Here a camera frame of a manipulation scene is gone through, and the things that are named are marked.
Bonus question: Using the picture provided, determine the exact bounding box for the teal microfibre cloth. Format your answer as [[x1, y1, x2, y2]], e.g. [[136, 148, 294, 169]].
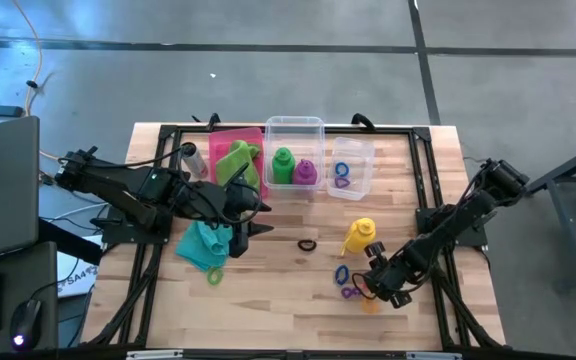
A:
[[175, 219, 234, 274]]

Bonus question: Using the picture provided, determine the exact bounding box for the workbench with black legs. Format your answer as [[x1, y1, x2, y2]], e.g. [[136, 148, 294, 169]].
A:
[[520, 133, 576, 292]]

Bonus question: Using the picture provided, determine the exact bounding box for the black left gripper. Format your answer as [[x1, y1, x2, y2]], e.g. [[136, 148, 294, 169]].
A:
[[220, 160, 275, 260]]

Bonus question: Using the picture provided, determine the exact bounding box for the yellow floor cable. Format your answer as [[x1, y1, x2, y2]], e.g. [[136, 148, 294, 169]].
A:
[[11, 0, 44, 117]]

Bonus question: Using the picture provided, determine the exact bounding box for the silver aluminium bracket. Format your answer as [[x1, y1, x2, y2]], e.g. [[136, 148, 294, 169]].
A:
[[125, 349, 185, 360], [405, 351, 463, 360]]

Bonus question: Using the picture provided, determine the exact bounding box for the black aluminium rig frame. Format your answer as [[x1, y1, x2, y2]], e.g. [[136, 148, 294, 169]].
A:
[[80, 122, 507, 351]]

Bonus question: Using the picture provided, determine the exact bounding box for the white printed paper sheet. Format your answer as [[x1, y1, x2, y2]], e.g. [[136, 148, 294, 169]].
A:
[[56, 234, 103, 300]]

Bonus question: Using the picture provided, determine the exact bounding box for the purple sports bottle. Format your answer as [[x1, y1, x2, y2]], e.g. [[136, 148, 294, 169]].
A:
[[292, 158, 319, 187]]

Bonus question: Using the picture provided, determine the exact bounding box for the large clear plastic bin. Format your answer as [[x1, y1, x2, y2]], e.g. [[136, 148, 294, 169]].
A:
[[263, 115, 327, 192]]

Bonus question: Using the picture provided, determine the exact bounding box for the pink plastic bin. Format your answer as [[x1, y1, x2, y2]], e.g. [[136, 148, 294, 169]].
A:
[[208, 126, 270, 201]]

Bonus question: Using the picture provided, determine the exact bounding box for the green sports bottle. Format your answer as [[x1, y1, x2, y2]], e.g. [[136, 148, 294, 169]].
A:
[[271, 146, 297, 185]]

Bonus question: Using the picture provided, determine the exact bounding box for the black computer mouse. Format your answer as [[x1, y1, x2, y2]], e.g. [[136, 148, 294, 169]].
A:
[[9, 298, 43, 352]]

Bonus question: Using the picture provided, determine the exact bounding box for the green microfibre cloth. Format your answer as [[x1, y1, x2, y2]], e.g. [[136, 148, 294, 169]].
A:
[[215, 139, 263, 194]]

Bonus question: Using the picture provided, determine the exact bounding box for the small clear plastic bin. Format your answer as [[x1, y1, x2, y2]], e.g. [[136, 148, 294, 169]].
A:
[[325, 136, 376, 202]]

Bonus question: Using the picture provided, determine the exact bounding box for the dark grey desk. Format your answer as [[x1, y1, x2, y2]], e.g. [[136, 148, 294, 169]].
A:
[[0, 241, 60, 357]]

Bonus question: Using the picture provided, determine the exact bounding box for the yellow sports bottle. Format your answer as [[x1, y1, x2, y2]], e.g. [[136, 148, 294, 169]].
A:
[[339, 217, 377, 257]]

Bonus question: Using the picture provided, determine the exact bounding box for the grey metal can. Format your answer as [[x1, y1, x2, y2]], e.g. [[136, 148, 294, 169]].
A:
[[178, 141, 209, 180]]

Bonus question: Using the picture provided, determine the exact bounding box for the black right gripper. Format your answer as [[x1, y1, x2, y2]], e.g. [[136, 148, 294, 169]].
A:
[[365, 241, 415, 310]]

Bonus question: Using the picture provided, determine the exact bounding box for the grey monitor back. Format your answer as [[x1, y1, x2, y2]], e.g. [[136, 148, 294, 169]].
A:
[[0, 115, 41, 264]]

